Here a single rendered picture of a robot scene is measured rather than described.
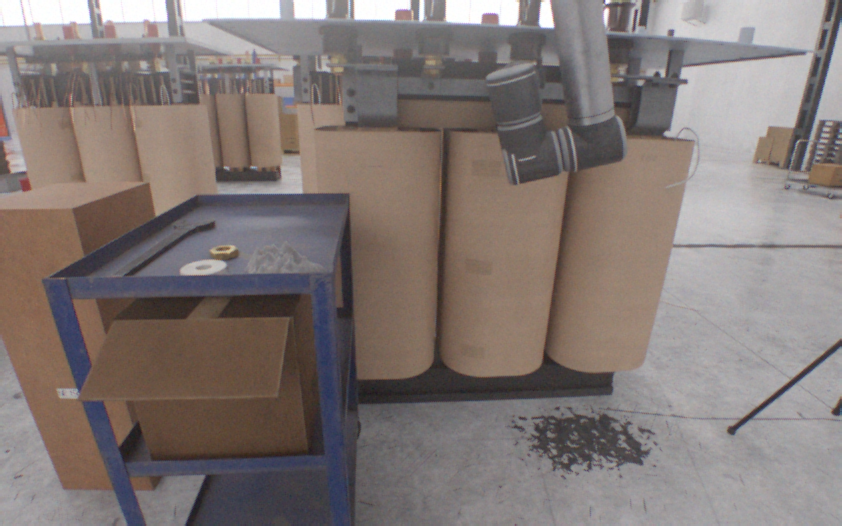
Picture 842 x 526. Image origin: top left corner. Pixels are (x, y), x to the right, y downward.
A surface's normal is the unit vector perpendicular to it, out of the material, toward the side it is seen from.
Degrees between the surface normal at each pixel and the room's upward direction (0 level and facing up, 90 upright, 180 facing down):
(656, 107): 90
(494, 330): 90
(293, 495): 0
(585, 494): 0
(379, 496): 0
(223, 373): 26
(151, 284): 90
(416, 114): 90
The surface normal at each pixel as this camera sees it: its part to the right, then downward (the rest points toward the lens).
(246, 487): 0.02, -0.94
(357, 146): 0.02, 0.35
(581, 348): -0.45, 0.30
